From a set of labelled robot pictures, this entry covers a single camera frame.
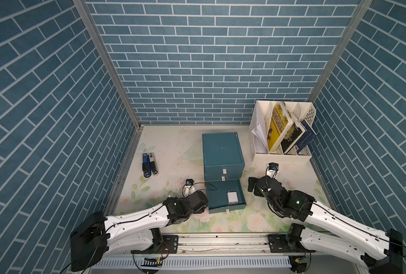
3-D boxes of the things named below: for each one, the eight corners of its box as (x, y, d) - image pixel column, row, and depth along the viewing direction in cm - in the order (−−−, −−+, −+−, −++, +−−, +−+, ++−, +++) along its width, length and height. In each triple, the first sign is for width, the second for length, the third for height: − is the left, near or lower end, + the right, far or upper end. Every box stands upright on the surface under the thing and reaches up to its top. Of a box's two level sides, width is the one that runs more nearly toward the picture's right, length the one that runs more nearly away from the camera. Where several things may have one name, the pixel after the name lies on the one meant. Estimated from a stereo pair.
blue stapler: (145, 178, 97) (142, 174, 93) (144, 158, 106) (141, 153, 102) (151, 177, 97) (149, 172, 93) (150, 156, 107) (148, 152, 103)
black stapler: (153, 176, 97) (151, 172, 94) (149, 157, 106) (147, 153, 102) (159, 174, 98) (157, 170, 94) (154, 156, 107) (152, 151, 103)
